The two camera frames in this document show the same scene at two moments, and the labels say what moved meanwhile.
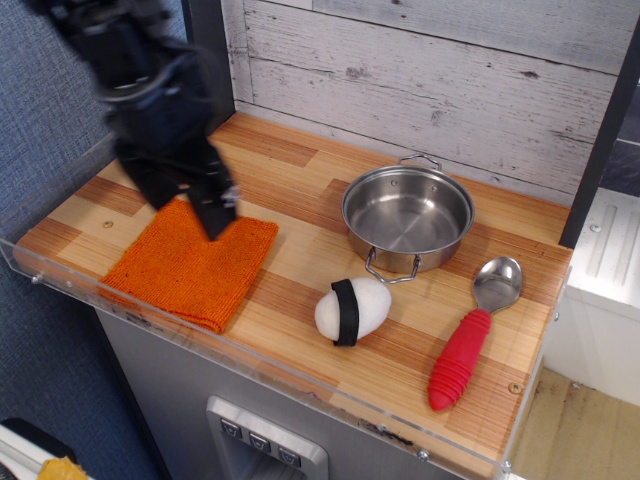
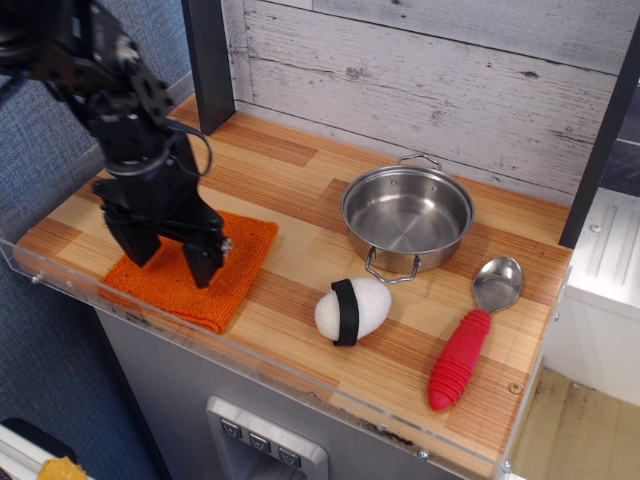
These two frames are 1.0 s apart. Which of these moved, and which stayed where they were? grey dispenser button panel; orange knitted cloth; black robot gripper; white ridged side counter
Moved: black robot gripper
Stayed: orange knitted cloth; white ridged side counter; grey dispenser button panel
